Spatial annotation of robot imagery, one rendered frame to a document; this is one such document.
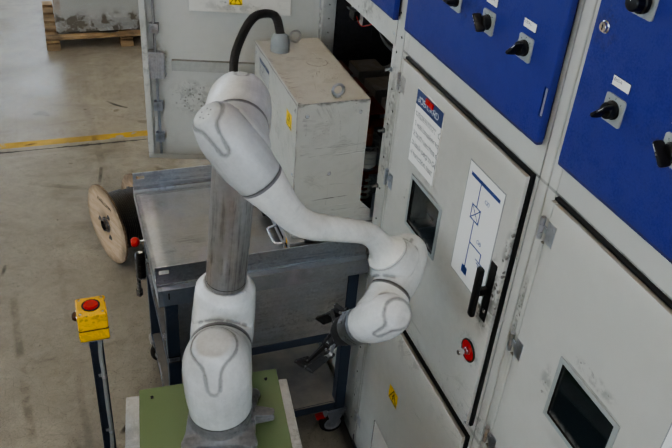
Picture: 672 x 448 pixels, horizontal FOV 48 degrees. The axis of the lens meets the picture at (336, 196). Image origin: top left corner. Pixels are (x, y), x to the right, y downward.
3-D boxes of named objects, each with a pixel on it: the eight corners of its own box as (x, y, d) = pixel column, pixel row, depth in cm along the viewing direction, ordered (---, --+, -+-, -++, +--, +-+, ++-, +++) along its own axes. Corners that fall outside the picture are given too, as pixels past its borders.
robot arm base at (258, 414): (273, 450, 179) (272, 435, 176) (180, 452, 178) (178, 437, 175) (275, 390, 194) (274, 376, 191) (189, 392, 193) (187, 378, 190)
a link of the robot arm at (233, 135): (286, 177, 144) (286, 142, 155) (230, 108, 135) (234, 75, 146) (231, 208, 148) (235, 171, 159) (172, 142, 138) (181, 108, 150)
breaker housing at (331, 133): (291, 242, 236) (298, 103, 210) (252, 165, 275) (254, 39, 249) (435, 221, 252) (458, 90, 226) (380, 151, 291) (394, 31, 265)
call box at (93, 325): (80, 344, 208) (75, 316, 202) (78, 325, 214) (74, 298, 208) (110, 339, 210) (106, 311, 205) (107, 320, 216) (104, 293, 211)
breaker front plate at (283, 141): (287, 242, 236) (294, 105, 211) (250, 166, 274) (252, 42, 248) (291, 241, 237) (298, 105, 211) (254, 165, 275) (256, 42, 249)
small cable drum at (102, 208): (89, 239, 380) (80, 171, 358) (128, 225, 392) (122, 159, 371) (126, 279, 355) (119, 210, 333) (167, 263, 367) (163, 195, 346)
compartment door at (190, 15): (151, 149, 293) (138, -42, 253) (312, 155, 299) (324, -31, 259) (149, 158, 287) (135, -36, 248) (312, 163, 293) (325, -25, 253)
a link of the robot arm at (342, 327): (341, 330, 176) (328, 334, 180) (370, 350, 178) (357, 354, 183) (355, 298, 181) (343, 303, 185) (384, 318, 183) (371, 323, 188)
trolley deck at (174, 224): (158, 307, 224) (157, 292, 221) (133, 198, 272) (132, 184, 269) (368, 272, 246) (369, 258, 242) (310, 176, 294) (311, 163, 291)
